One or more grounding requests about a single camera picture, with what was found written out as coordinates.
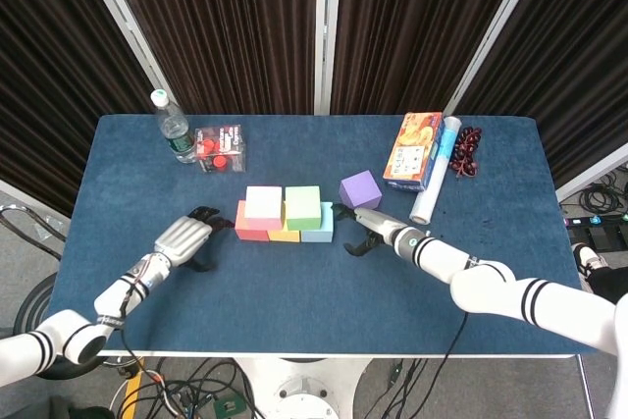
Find dark brown pleated curtain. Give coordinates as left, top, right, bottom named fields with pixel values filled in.
left=453, top=0, right=628, bottom=189
left=0, top=0, right=158, bottom=217
left=329, top=0, right=531, bottom=116
left=100, top=0, right=319, bottom=116

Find tangled floor cables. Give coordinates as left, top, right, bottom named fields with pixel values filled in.
left=107, top=357, right=266, bottom=419

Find pink cube block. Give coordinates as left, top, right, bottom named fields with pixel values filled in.
left=243, top=185, right=285, bottom=232

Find clear plastic water bottle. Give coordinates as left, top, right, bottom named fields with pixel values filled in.
left=149, top=88, right=198, bottom=165

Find yellow cube block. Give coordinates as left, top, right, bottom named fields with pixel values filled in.
left=267, top=227, right=302, bottom=243

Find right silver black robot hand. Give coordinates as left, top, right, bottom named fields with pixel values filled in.
left=332, top=202, right=408, bottom=257

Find red cube block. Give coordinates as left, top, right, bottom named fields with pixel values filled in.
left=234, top=199, right=271, bottom=242

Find green cube block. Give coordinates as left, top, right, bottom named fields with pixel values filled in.
left=284, top=185, right=323, bottom=232

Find white table frame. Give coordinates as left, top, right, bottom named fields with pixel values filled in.
left=95, top=349, right=588, bottom=360

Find clear box with red stoppers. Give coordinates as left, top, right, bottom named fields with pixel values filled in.
left=194, top=124, right=247, bottom=175

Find green socket box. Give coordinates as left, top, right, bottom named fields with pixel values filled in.
left=214, top=396, right=244, bottom=418

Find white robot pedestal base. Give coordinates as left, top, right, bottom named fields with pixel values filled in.
left=235, top=357, right=374, bottom=419

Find plastic wrap roll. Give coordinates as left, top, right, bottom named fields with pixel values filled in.
left=409, top=116, right=463, bottom=226

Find white partition post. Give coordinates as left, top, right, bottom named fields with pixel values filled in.
left=73, top=0, right=179, bottom=104
left=443, top=0, right=550, bottom=119
left=313, top=0, right=343, bottom=116
left=556, top=143, right=628, bottom=202

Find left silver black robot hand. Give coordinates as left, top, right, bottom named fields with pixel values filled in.
left=153, top=205, right=235, bottom=273

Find purple cube block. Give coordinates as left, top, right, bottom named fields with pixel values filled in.
left=339, top=169, right=384, bottom=210

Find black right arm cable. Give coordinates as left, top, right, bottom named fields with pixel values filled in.
left=387, top=313, right=470, bottom=419

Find blue fabric table cover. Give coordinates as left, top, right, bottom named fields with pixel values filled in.
left=41, top=113, right=585, bottom=357

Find black cable coil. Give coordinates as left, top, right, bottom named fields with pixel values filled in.
left=578, top=183, right=628, bottom=217

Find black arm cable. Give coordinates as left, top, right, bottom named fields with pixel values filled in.
left=117, top=271, right=197, bottom=419
left=387, top=313, right=470, bottom=419

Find light blue cube block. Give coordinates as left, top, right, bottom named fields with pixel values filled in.
left=299, top=200, right=336, bottom=244

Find black trouser leg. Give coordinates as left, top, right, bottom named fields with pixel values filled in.
left=586, top=265, right=628, bottom=305

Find dark red grape bunch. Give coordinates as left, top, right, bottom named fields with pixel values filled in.
left=447, top=127, right=483, bottom=180

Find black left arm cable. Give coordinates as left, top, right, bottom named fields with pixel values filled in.
left=117, top=271, right=197, bottom=419

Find white black sneaker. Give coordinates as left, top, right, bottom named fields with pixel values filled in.
left=571, top=241, right=609, bottom=292

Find blue orange cookie box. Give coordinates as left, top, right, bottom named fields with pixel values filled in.
left=382, top=111, right=446, bottom=193

